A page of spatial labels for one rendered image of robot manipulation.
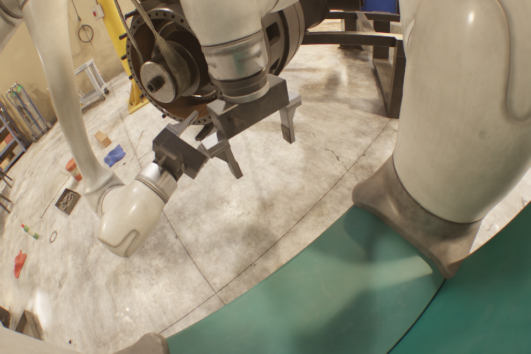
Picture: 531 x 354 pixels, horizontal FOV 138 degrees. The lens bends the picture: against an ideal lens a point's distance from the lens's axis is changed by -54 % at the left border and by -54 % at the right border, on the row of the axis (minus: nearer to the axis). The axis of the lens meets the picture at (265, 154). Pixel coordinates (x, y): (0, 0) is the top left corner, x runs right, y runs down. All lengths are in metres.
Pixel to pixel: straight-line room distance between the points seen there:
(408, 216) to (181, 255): 1.17
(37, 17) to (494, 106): 0.56
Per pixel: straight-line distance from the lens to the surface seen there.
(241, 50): 0.29
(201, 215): 1.34
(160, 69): 0.62
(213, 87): 0.74
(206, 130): 0.82
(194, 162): 0.51
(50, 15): 0.46
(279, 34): 0.78
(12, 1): 0.54
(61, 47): 0.45
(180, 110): 0.82
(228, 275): 1.13
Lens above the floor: 1.03
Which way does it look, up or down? 44 degrees down
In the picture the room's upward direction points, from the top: 15 degrees counter-clockwise
